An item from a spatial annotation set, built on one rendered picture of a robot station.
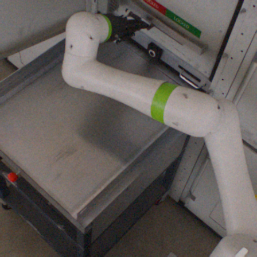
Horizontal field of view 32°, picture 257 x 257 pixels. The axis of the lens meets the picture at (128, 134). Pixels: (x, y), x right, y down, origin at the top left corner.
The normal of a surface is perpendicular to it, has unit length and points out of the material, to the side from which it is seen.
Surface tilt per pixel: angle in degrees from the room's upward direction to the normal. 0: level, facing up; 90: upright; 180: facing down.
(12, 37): 90
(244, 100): 90
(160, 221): 0
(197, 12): 90
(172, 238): 0
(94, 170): 0
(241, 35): 90
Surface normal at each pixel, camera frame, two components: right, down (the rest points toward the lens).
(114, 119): 0.09, -0.54
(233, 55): -0.66, 0.59
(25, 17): 0.59, 0.70
